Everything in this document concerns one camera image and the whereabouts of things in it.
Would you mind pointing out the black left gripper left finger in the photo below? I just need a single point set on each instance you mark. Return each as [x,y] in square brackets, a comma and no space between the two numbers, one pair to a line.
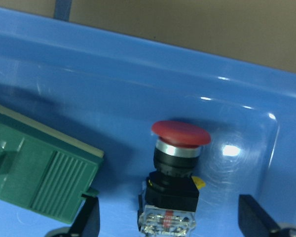
[87,222]

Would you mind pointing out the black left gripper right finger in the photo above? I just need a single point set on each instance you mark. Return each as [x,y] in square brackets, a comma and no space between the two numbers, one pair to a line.
[254,221]

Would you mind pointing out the red mushroom push button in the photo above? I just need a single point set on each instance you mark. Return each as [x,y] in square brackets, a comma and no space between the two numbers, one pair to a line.
[169,199]

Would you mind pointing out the blue plastic tray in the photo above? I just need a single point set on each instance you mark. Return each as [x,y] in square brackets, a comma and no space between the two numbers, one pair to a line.
[107,89]

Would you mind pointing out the green electrical switch module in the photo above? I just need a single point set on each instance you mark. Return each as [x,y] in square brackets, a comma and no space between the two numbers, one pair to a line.
[44,170]

